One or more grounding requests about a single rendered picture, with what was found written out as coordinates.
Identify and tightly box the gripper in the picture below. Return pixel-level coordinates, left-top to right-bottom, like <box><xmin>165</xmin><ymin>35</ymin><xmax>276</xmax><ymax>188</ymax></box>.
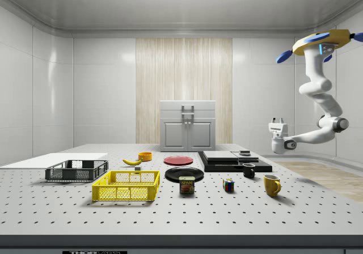
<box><xmin>268</xmin><ymin>117</ymin><xmax>289</xmax><ymax>138</ymax></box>

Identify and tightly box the black mug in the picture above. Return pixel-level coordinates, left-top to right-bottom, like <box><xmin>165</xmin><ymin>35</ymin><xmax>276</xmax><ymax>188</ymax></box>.
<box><xmin>242</xmin><ymin>163</ymin><xmax>256</xmax><ymax>179</ymax></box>

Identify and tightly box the yellow mug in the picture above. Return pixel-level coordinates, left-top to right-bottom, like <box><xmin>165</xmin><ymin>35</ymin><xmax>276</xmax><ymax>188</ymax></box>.
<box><xmin>263</xmin><ymin>174</ymin><xmax>282</xmax><ymax>197</ymax></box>

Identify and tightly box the black stove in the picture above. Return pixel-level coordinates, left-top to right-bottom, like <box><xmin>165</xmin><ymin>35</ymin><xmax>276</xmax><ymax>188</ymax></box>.
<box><xmin>197</xmin><ymin>150</ymin><xmax>273</xmax><ymax>173</ymax></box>

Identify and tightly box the puzzle cube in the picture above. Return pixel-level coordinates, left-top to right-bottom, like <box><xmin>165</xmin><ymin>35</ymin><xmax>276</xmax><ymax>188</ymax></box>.
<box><xmin>222</xmin><ymin>178</ymin><xmax>235</xmax><ymax>193</ymax></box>

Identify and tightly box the white cabinet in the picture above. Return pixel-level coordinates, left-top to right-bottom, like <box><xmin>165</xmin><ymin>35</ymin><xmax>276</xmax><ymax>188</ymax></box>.
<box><xmin>159</xmin><ymin>100</ymin><xmax>217</xmax><ymax>153</ymax></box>

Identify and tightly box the red plate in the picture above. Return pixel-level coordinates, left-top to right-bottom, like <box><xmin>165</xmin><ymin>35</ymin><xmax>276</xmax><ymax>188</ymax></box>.
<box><xmin>163</xmin><ymin>155</ymin><xmax>194</xmax><ymax>166</ymax></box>

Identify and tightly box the flat-sided can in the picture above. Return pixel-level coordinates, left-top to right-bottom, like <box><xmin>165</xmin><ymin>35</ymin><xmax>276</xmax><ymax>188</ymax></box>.
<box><xmin>179</xmin><ymin>176</ymin><xmax>196</xmax><ymax>194</ymax></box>

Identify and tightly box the black plate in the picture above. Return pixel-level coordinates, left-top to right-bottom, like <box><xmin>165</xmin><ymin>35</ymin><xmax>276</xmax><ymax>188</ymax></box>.
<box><xmin>164</xmin><ymin>166</ymin><xmax>205</xmax><ymax>183</ymax></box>

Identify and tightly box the banana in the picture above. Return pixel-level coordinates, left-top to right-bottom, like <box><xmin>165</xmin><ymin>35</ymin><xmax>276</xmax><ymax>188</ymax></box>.
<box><xmin>122</xmin><ymin>158</ymin><xmax>143</xmax><ymax>167</ymax></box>

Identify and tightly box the yellow basket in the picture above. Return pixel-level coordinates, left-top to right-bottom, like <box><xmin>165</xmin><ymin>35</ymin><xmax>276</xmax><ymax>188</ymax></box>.
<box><xmin>91</xmin><ymin>170</ymin><xmax>161</xmax><ymax>202</ymax></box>

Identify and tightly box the dark grey basket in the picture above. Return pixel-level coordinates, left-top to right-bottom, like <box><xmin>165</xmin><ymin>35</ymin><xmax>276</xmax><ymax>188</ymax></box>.
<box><xmin>45</xmin><ymin>159</ymin><xmax>109</xmax><ymax>183</ymax></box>

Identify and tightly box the white board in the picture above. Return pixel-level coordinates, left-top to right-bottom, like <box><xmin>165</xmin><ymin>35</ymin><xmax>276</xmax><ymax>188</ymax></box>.
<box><xmin>0</xmin><ymin>153</ymin><xmax>109</xmax><ymax>169</ymax></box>

